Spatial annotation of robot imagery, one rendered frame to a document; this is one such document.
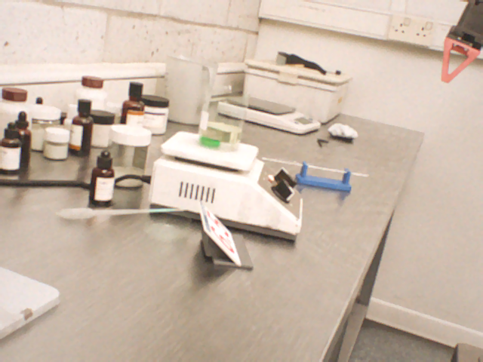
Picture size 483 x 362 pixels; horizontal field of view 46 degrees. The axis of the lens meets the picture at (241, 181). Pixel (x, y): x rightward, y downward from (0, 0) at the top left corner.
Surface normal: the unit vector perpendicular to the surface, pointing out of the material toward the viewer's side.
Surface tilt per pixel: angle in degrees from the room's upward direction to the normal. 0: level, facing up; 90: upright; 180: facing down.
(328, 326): 0
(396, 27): 90
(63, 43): 90
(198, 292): 0
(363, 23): 90
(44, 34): 90
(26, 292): 0
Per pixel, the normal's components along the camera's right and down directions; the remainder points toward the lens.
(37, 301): 0.18, -0.95
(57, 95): 0.92, 0.26
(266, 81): -0.31, 0.26
